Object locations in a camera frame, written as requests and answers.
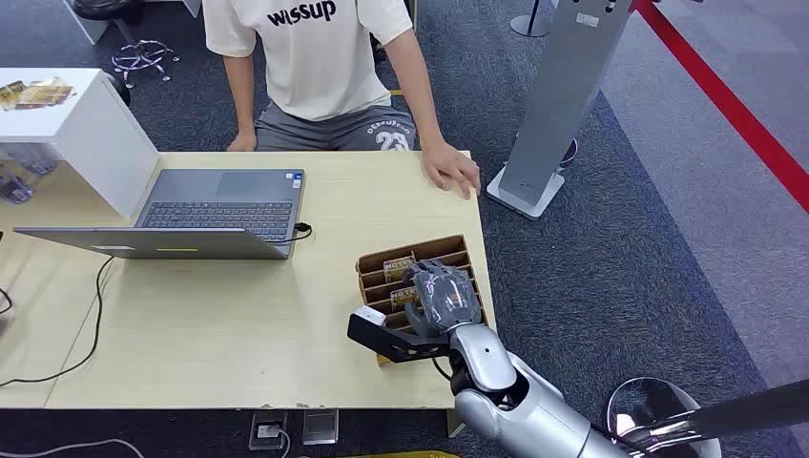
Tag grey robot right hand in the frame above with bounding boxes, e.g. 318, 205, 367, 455
404, 259, 482, 340

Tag person's right hand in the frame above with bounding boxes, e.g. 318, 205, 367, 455
226, 131, 259, 154

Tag person's left hand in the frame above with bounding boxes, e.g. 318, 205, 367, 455
420, 139, 482, 201

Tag gold printed hotel card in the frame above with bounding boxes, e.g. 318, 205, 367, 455
388, 286, 423, 312
382, 256, 417, 283

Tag brown cardboard card holder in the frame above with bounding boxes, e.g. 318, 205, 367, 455
355, 235, 491, 368

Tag person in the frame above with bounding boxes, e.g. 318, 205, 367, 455
201, 0, 482, 201

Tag grey open laptop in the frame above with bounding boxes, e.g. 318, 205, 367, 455
13, 168, 307, 261

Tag chrome office chair base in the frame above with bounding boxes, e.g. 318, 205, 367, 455
111, 38, 181, 91

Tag grey kiosk stand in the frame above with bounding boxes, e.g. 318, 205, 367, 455
486, 0, 633, 221

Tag white box shelf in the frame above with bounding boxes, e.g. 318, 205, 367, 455
0, 67, 161, 220

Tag round grey stand base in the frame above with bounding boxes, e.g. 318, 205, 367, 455
508, 0, 552, 39

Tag grey floor socket plate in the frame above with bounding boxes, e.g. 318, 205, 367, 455
301, 408, 341, 447

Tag black office chair seat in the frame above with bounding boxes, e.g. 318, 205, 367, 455
71, 0, 147, 28

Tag gold foil packets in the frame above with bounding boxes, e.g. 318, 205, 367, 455
0, 76, 77, 114

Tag clear plastic containers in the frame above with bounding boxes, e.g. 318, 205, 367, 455
0, 143, 61, 206

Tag floor power socket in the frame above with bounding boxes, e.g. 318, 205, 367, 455
247, 410, 289, 452

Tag red barrier tape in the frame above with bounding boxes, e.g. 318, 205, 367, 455
633, 0, 809, 215

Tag black bracket wrist camera box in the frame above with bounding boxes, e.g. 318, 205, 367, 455
345, 306, 454, 366

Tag black laptop plug cable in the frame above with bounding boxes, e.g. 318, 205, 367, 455
267, 222, 314, 247

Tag long black desk cable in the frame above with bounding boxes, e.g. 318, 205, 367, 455
0, 256, 117, 389

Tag white floor cable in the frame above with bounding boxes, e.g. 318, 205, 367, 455
0, 437, 147, 458

